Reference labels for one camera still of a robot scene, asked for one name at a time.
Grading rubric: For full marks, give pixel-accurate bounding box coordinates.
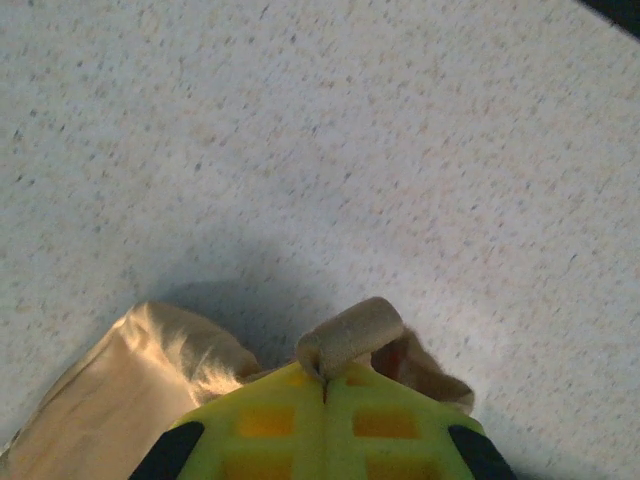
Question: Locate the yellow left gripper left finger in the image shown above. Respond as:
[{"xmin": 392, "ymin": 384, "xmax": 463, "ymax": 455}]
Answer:
[{"xmin": 129, "ymin": 362, "xmax": 327, "ymax": 480}]

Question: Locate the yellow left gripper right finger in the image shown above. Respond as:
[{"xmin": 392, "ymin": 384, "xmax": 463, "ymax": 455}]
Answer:
[{"xmin": 323, "ymin": 360, "xmax": 519, "ymax": 480}]

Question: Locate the tan t-shirt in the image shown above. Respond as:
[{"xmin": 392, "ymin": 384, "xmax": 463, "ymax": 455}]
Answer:
[{"xmin": 0, "ymin": 296, "xmax": 476, "ymax": 480}]

